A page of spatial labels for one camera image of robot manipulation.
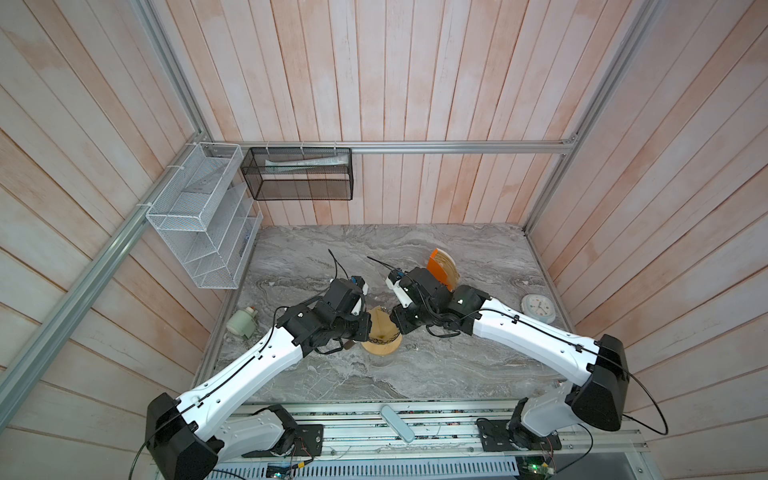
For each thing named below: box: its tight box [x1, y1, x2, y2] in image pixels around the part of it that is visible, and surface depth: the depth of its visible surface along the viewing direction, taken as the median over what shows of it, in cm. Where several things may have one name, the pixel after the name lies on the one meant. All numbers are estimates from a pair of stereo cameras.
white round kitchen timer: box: [521, 294, 557, 324], surface depth 97 cm
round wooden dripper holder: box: [360, 334, 403, 355], surface depth 78 cm
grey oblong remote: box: [380, 405, 415, 443], surface depth 75 cm
